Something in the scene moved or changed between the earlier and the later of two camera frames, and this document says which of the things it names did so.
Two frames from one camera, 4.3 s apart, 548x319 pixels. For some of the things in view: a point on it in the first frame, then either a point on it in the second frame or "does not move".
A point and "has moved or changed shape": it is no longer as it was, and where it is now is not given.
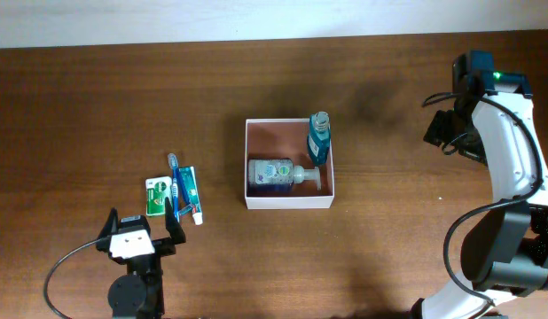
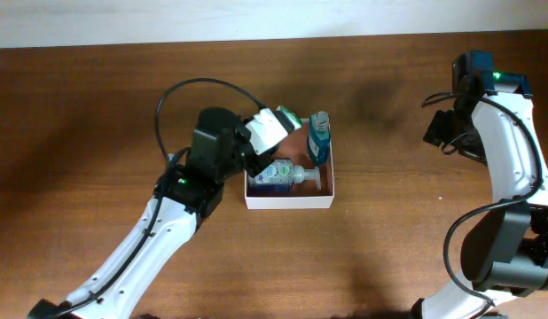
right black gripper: x=440 y=128 does not move
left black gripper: x=167 y=246 → x=258 y=161
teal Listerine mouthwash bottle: x=318 y=137 does not move
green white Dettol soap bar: x=156 y=190 has moved or changed shape
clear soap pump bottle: x=278 y=175 does not move
